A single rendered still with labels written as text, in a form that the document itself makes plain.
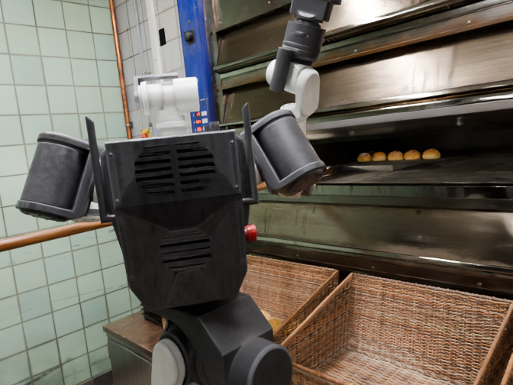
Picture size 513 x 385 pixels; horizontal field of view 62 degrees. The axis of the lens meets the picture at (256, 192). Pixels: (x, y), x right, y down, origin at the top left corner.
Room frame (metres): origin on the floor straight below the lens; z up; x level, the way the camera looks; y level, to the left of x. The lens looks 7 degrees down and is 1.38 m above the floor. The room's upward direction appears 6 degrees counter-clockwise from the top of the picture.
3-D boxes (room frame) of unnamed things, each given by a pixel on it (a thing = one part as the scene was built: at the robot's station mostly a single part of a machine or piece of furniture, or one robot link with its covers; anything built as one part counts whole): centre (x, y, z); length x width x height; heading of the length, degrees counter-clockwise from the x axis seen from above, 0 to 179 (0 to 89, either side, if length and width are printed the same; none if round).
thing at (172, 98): (0.86, 0.15, 1.47); 0.10 x 0.07 x 0.09; 99
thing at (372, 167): (2.24, -0.56, 1.20); 0.55 x 0.36 x 0.03; 45
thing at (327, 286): (1.62, 0.07, 0.72); 0.56 x 0.49 x 0.28; 45
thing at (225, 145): (0.80, 0.14, 1.27); 0.34 x 0.30 x 0.36; 99
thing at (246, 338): (0.79, 0.10, 1.00); 0.28 x 0.13 x 0.18; 44
